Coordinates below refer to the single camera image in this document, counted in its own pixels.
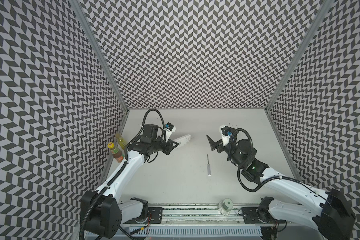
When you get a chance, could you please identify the white air conditioner remote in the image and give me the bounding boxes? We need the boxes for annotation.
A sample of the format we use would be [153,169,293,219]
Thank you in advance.
[173,135,191,148]

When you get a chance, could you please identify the clear handle screwdriver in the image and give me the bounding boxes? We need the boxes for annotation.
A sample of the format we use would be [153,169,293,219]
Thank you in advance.
[207,154,212,177]

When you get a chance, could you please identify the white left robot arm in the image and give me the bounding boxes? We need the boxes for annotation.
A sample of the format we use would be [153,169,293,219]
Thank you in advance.
[79,139,179,240]

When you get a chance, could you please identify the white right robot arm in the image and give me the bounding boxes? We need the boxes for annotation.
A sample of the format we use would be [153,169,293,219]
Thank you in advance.
[207,136,356,240]

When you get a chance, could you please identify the yellow-green drink bottle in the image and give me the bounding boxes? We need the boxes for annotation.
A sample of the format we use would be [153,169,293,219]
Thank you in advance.
[115,133,128,150]

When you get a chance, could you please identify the red tea bottle yellow cap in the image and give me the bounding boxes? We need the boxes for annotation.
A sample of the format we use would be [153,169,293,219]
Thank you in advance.
[107,143,124,163]

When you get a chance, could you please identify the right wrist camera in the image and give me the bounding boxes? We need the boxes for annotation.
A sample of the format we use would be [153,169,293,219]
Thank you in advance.
[220,125,237,147]

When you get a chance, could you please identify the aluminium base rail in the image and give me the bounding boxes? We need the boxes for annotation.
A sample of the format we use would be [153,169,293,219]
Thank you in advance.
[122,204,286,227]

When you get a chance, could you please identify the aluminium left corner post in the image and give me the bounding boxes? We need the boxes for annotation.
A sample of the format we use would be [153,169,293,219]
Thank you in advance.
[69,0,129,113]

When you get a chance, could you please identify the aluminium corner post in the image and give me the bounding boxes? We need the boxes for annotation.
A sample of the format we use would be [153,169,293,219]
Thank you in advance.
[69,0,129,113]
[265,0,335,113]

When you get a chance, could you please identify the aluminium right corner post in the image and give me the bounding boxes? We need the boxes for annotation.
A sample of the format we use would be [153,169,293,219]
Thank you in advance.
[265,0,335,113]

